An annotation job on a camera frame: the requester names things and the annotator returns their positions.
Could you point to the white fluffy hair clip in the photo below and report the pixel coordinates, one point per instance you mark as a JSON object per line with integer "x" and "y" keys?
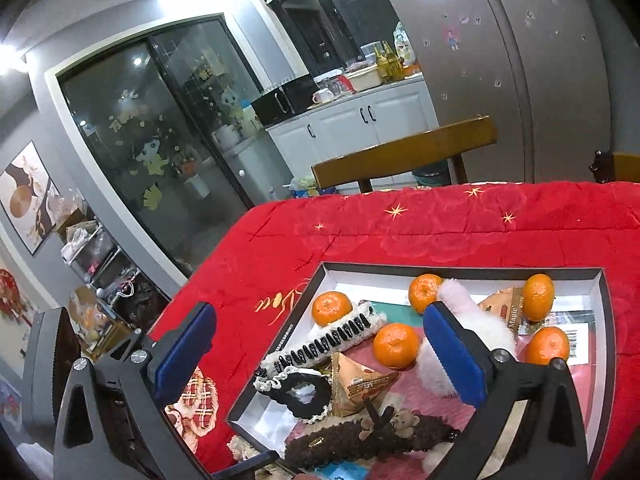
{"x": 480, "y": 320}

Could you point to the brown fuzzy hair clip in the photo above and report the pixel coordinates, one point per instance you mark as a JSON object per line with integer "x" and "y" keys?
{"x": 340, "y": 447}

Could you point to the sliding glass door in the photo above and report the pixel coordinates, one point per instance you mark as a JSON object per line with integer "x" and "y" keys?
{"x": 150, "y": 110}

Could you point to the wooden chair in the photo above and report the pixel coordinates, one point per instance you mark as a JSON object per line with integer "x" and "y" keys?
{"x": 627, "y": 166}
{"x": 400, "y": 152}

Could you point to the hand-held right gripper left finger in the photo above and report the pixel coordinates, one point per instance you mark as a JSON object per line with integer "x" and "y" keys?
{"x": 185, "y": 355}

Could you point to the black shallow box container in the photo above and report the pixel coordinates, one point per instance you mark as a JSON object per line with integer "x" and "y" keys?
{"x": 270, "y": 420}

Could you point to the yellow glass bottle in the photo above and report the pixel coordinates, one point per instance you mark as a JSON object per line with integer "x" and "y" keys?
{"x": 396, "y": 62}
{"x": 381, "y": 62}

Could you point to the white kitchen cabinet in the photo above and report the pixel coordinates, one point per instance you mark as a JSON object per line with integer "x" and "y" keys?
{"x": 340, "y": 130}

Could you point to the white mug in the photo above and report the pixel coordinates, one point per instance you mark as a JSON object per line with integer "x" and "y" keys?
{"x": 322, "y": 96}

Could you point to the red printed blanket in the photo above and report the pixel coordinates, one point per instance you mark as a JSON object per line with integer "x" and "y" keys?
{"x": 425, "y": 230}

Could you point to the black microwave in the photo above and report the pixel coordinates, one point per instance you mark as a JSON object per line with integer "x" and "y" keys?
{"x": 280, "y": 102}

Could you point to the dark trash bin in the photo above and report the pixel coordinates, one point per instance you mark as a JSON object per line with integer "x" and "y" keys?
{"x": 432, "y": 175}

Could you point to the white lace hair clip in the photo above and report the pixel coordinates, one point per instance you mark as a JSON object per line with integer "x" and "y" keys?
{"x": 360, "y": 317}

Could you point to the wooden chair back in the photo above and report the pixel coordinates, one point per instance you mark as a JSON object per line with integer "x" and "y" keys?
{"x": 400, "y": 152}

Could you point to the framed wall picture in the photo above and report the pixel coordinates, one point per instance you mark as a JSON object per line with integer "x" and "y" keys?
{"x": 25, "y": 200}

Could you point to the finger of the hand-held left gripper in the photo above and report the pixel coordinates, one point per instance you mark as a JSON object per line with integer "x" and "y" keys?
{"x": 250, "y": 461}

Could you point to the white plastic basin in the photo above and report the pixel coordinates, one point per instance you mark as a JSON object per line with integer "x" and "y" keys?
{"x": 365, "y": 79}

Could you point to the black lace scrunchie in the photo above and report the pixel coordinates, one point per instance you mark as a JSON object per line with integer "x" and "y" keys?
{"x": 312, "y": 407}

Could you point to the orange mandarin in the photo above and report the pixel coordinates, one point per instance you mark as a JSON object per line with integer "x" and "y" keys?
{"x": 425, "y": 292}
{"x": 537, "y": 297}
{"x": 396, "y": 344}
{"x": 547, "y": 345}
{"x": 331, "y": 308}

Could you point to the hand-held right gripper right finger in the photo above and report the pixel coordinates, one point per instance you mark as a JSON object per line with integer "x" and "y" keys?
{"x": 455, "y": 355}

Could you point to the grey chair back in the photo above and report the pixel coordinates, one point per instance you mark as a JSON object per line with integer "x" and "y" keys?
{"x": 42, "y": 360}

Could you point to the metal storage rack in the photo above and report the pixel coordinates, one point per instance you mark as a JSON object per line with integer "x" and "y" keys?
{"x": 100, "y": 270}

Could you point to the triangular brown snack packet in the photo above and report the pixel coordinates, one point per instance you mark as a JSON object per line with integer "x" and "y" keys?
{"x": 500, "y": 305}
{"x": 357, "y": 380}

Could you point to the silver double-door fridge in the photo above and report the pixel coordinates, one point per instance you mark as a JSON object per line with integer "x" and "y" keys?
{"x": 525, "y": 85}

